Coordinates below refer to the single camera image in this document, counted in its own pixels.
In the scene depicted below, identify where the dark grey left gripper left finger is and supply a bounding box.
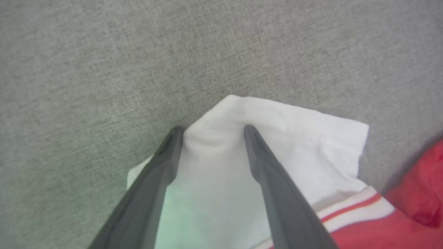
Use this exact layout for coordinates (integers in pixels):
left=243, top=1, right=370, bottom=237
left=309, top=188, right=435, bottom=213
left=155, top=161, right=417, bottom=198
left=88, top=127, right=184, bottom=249

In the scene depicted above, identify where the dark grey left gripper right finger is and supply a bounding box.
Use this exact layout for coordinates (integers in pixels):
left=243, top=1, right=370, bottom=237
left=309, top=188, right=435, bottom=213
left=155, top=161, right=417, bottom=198
left=244, top=125, right=338, bottom=249

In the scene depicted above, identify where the red and white jersey shirt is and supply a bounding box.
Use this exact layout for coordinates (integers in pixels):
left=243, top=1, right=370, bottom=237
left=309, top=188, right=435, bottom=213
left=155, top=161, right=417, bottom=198
left=126, top=94, right=443, bottom=249

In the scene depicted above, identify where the grey fabric sofa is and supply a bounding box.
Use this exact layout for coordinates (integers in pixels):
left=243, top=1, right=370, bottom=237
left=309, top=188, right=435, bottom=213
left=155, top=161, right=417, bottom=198
left=0, top=0, right=443, bottom=249

